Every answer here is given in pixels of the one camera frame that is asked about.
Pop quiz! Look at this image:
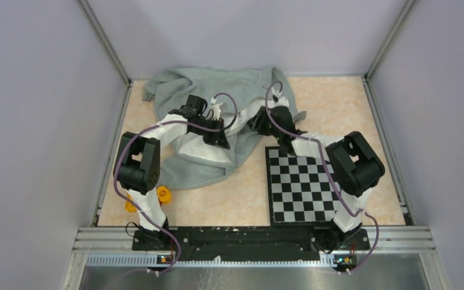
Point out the aluminium frame rail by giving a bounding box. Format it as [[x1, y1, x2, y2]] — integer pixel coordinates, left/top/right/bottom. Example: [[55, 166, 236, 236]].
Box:
[[63, 225, 451, 289]]

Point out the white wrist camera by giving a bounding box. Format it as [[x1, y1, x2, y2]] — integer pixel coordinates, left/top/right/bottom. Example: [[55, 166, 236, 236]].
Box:
[[209, 98, 227, 120], [268, 92, 289, 109]]

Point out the yellow toy block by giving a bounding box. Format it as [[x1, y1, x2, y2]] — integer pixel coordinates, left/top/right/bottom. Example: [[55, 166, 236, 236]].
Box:
[[124, 195, 137, 213]]

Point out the red yellow toy button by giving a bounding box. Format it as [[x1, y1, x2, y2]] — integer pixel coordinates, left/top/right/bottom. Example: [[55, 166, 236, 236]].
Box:
[[156, 185, 172, 204]]

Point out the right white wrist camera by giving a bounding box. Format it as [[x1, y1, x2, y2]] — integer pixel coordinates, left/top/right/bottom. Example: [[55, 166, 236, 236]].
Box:
[[268, 92, 289, 109]]

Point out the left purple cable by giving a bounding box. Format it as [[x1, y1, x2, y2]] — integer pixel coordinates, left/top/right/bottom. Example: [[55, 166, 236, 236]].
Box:
[[113, 92, 239, 277]]

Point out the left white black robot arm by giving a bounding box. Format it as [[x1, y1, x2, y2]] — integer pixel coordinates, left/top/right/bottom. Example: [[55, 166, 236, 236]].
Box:
[[113, 95, 230, 250]]

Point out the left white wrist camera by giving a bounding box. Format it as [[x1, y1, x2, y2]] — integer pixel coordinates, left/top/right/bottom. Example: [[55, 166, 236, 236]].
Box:
[[209, 98, 227, 120]]

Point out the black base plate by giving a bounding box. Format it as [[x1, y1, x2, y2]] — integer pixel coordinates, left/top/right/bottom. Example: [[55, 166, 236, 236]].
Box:
[[132, 225, 371, 262]]

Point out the purple cable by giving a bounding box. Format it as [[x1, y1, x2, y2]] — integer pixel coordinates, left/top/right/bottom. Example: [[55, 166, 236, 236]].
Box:
[[265, 82, 379, 274], [113, 92, 239, 277]]

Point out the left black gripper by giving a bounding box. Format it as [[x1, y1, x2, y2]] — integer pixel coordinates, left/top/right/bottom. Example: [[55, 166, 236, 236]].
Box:
[[190, 117, 230, 149]]

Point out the grey zip-up jacket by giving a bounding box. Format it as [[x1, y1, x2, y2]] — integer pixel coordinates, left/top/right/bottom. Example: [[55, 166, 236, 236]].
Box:
[[143, 66, 306, 190]]

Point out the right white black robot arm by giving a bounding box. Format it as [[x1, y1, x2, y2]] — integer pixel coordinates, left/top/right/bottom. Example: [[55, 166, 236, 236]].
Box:
[[247, 106, 385, 253]]

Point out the black white checkerboard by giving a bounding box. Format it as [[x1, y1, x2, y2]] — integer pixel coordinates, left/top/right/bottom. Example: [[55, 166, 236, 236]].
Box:
[[265, 146, 341, 227]]

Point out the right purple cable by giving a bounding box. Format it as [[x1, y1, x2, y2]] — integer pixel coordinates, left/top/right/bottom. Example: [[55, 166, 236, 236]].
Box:
[[265, 82, 379, 274]]

